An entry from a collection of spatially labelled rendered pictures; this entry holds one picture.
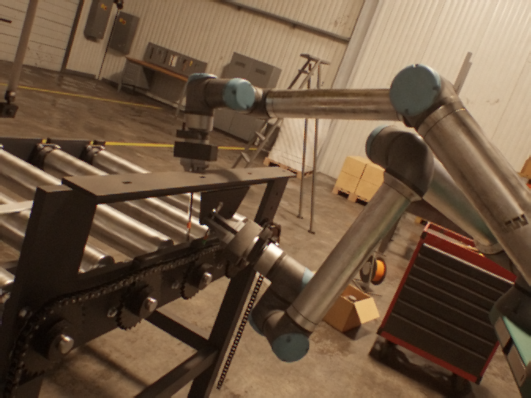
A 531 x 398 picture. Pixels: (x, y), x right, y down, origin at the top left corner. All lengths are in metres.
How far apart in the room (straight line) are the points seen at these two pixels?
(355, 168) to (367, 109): 8.09
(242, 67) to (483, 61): 5.25
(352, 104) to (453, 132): 0.36
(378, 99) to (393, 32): 10.42
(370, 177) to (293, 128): 1.71
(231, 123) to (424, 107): 10.92
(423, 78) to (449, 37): 10.49
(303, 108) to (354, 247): 0.44
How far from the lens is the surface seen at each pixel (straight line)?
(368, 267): 4.78
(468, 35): 11.61
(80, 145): 2.46
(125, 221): 1.65
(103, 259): 1.37
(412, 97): 1.13
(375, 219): 1.26
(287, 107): 1.49
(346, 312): 3.72
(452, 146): 1.10
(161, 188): 1.14
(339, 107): 1.40
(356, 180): 9.43
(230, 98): 1.44
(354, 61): 11.59
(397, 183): 1.25
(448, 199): 1.52
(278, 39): 12.39
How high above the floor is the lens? 1.46
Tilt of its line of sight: 13 degrees down
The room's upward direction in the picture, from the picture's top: 21 degrees clockwise
